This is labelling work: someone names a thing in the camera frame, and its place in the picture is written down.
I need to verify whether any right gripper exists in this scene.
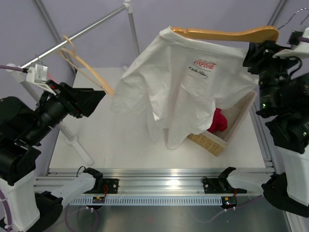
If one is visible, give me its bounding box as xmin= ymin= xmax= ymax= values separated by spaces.
xmin=242 ymin=39 xmax=307 ymax=114

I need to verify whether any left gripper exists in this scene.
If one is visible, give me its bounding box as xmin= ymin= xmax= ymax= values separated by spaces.
xmin=23 ymin=78 xmax=106 ymax=144

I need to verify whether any wooden hanger with metal hook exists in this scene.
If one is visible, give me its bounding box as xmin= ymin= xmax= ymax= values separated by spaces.
xmin=170 ymin=8 xmax=309 ymax=45

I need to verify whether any white printed t shirt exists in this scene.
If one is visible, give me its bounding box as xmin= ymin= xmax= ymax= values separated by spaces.
xmin=111 ymin=27 xmax=259 ymax=149

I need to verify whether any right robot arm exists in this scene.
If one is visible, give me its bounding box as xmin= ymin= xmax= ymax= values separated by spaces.
xmin=201 ymin=41 xmax=309 ymax=218

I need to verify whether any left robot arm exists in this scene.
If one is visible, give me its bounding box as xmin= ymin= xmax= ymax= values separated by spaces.
xmin=0 ymin=80 xmax=106 ymax=232

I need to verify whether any pink hanger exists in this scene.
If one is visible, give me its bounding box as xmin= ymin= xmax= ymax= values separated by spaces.
xmin=47 ymin=72 xmax=55 ymax=82

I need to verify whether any light wooden hanger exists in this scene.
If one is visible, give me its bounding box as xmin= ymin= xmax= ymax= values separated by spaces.
xmin=58 ymin=35 xmax=114 ymax=97

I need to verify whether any pink cloth in basket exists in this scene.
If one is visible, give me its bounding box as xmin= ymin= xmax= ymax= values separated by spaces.
xmin=208 ymin=108 xmax=228 ymax=133

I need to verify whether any clothes rack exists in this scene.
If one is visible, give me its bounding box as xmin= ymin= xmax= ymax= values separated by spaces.
xmin=6 ymin=0 xmax=140 ymax=165

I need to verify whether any wicker basket with liner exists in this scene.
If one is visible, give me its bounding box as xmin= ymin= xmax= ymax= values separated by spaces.
xmin=187 ymin=90 xmax=257 ymax=156

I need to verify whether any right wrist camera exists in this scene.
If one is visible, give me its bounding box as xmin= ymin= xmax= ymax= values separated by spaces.
xmin=273 ymin=28 xmax=309 ymax=59

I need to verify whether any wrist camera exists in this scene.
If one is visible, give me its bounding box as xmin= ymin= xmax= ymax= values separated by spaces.
xmin=273 ymin=28 xmax=309 ymax=59
xmin=26 ymin=64 xmax=56 ymax=95

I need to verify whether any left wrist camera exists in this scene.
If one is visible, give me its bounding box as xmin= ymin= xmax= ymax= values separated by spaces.
xmin=26 ymin=64 xmax=56 ymax=95

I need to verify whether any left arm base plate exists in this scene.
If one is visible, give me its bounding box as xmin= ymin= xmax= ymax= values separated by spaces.
xmin=84 ymin=177 xmax=119 ymax=194

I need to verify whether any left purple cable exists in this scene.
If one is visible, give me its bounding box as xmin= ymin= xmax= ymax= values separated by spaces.
xmin=0 ymin=65 xmax=101 ymax=232

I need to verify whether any aluminium rail frame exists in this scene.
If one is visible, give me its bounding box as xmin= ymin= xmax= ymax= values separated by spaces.
xmin=30 ymin=67 xmax=290 ymax=196

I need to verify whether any white cable duct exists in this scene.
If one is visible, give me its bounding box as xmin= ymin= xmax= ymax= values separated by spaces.
xmin=70 ymin=196 xmax=223 ymax=206

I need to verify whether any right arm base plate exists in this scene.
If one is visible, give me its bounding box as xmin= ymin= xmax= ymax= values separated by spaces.
xmin=201 ymin=177 xmax=247 ymax=194

